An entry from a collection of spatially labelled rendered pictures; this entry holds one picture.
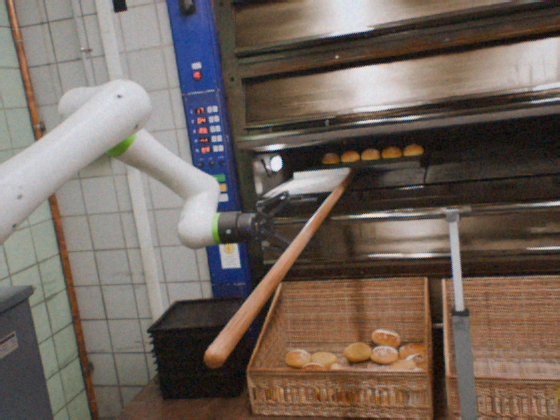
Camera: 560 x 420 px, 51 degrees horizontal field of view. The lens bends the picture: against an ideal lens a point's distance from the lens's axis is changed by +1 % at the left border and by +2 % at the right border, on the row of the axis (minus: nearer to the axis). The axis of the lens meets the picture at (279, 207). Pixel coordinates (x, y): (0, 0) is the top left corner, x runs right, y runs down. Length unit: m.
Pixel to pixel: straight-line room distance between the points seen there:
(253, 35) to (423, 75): 0.61
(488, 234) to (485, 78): 0.52
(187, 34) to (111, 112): 0.94
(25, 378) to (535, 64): 1.68
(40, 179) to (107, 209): 1.26
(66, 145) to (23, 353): 0.47
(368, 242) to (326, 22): 0.78
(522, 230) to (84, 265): 1.72
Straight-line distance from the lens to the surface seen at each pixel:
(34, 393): 1.46
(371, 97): 2.04
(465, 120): 1.89
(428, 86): 2.03
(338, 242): 2.14
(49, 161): 1.24
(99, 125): 1.29
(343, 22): 2.06
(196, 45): 2.19
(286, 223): 1.77
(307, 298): 2.21
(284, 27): 2.11
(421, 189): 2.07
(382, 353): 2.10
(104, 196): 2.46
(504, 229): 2.10
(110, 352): 2.69
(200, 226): 1.63
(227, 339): 0.88
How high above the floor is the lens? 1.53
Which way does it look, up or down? 10 degrees down
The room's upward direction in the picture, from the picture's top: 7 degrees counter-clockwise
